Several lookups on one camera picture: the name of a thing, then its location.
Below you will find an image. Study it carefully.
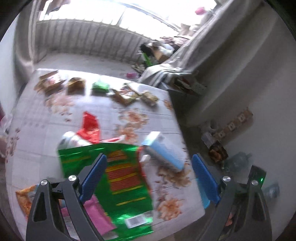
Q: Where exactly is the beige small carton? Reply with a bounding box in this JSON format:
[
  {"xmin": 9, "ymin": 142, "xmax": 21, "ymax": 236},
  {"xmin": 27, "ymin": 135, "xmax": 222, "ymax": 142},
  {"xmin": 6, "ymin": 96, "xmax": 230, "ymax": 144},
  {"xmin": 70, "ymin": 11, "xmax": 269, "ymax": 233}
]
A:
[{"xmin": 140, "ymin": 90, "xmax": 159, "ymax": 106}]

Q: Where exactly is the grey window curtain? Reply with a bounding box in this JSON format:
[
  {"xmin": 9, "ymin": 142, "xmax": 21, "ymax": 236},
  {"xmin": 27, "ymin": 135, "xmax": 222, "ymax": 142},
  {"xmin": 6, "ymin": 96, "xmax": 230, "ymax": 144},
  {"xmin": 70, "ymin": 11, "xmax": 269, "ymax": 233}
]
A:
[{"xmin": 138, "ymin": 1, "xmax": 278, "ymax": 86}]

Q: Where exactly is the pink bubble wrap mailer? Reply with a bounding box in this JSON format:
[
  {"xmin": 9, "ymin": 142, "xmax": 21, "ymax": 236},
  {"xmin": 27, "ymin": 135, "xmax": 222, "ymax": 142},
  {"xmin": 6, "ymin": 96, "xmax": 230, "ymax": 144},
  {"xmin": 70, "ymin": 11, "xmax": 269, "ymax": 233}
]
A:
[{"xmin": 60, "ymin": 195, "xmax": 116, "ymax": 240}]

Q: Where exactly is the floral plastic tablecloth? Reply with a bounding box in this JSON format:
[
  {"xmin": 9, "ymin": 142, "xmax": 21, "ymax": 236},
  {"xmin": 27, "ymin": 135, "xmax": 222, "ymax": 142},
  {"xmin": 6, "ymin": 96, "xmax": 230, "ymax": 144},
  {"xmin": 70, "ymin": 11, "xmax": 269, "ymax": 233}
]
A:
[{"xmin": 6, "ymin": 69, "xmax": 205, "ymax": 240}]

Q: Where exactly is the red snack wrapper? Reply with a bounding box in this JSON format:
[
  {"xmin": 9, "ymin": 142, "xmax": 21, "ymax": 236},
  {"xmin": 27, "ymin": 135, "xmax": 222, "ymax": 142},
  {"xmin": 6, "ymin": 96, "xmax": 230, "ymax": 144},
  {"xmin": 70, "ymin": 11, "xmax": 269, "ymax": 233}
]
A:
[{"xmin": 76, "ymin": 111, "xmax": 100, "ymax": 144}]

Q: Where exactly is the green foil snack bag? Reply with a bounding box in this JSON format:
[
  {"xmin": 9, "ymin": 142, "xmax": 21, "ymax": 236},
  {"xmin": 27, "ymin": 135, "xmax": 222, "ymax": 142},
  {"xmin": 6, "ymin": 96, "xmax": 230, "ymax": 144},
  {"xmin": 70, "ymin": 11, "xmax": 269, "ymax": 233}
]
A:
[{"xmin": 58, "ymin": 143, "xmax": 153, "ymax": 240}]

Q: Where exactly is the red capped white bottle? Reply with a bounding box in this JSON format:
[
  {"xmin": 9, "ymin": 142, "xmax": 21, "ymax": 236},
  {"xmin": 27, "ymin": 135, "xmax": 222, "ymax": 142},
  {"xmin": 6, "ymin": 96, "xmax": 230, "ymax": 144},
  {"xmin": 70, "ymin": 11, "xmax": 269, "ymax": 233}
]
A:
[{"xmin": 57, "ymin": 131, "xmax": 92, "ymax": 150}]

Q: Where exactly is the blue white tissue box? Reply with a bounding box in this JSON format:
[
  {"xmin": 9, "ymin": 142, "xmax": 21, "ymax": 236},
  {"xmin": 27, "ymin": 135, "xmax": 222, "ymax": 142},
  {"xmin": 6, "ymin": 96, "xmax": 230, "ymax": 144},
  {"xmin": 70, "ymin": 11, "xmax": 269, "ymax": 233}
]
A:
[{"xmin": 141, "ymin": 131, "xmax": 185, "ymax": 172}]

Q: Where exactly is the brown snack packet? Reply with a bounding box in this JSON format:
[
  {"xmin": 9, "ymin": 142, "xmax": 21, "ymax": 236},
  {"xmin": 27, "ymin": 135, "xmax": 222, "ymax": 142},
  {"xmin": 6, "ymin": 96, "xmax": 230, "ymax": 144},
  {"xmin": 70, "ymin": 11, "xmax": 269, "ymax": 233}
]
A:
[{"xmin": 67, "ymin": 77, "xmax": 85, "ymax": 94}]

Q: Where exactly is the small green snack packet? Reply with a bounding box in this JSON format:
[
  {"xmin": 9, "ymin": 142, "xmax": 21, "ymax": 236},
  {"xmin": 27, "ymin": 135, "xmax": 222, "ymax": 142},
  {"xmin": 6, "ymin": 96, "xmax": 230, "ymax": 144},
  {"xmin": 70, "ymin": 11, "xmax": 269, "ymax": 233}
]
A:
[{"xmin": 91, "ymin": 81, "xmax": 109, "ymax": 93}]

